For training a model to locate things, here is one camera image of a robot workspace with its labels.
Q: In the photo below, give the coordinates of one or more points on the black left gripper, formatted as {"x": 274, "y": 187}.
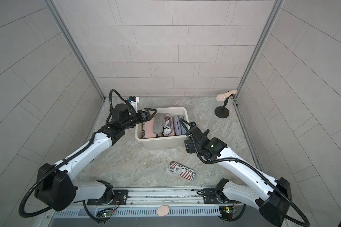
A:
{"x": 146, "y": 112}

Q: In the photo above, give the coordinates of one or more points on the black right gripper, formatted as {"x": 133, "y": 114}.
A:
{"x": 188, "y": 143}

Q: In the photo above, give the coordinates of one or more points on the light blue case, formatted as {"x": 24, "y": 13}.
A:
{"x": 181, "y": 119}

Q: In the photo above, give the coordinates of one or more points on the flag print case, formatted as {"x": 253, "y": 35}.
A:
{"x": 168, "y": 127}
{"x": 143, "y": 131}

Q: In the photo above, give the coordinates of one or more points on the cream plastic storage box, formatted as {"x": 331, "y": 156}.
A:
{"x": 163, "y": 142}

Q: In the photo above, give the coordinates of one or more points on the purple case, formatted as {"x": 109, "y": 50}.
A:
{"x": 177, "y": 126}

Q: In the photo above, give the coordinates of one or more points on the pink case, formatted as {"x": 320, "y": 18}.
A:
{"x": 148, "y": 129}

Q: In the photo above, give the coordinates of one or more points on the flag newspaper case front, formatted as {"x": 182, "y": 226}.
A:
{"x": 182, "y": 171}

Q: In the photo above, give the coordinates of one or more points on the grey oval case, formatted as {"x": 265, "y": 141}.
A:
{"x": 158, "y": 125}

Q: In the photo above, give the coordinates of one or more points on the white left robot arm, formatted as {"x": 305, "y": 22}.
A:
{"x": 63, "y": 172}

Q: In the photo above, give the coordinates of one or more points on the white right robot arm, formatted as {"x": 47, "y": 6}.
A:
{"x": 271, "y": 197}

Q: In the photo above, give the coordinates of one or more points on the pink microphone on black stand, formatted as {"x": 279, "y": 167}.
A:
{"x": 223, "y": 112}

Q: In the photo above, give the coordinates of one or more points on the right circuit board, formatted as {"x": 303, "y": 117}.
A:
{"x": 227, "y": 213}

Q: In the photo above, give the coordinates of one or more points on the circuit board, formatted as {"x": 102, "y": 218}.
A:
{"x": 105, "y": 213}
{"x": 227, "y": 213}

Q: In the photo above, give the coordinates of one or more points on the left circuit board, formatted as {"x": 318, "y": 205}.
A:
{"x": 105, "y": 213}

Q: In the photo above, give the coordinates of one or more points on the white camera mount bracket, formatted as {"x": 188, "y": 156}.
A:
{"x": 133, "y": 101}

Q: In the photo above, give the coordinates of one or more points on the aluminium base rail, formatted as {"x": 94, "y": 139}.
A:
{"x": 159, "y": 195}

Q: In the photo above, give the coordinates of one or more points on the pink oval pad on rail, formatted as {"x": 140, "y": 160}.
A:
{"x": 163, "y": 211}

